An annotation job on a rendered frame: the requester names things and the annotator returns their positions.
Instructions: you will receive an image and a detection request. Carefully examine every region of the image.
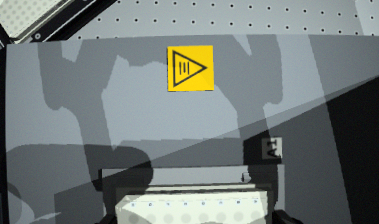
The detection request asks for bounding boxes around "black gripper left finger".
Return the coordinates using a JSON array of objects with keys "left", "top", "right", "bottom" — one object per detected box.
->
[{"left": 95, "top": 214, "right": 118, "bottom": 224}]

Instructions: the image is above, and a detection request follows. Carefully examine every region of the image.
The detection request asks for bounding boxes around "pale grey plate with grid of round wells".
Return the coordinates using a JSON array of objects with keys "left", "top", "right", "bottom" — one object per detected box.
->
[{"left": 0, "top": 0, "right": 75, "bottom": 44}]

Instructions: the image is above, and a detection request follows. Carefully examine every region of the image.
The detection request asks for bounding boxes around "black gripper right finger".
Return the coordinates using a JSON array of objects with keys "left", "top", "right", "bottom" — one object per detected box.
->
[{"left": 272, "top": 210, "right": 303, "bottom": 224}]

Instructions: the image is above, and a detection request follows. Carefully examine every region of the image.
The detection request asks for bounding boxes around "light grey perforated plate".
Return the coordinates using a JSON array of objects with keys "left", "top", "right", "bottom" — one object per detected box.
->
[{"left": 68, "top": 0, "right": 379, "bottom": 40}]

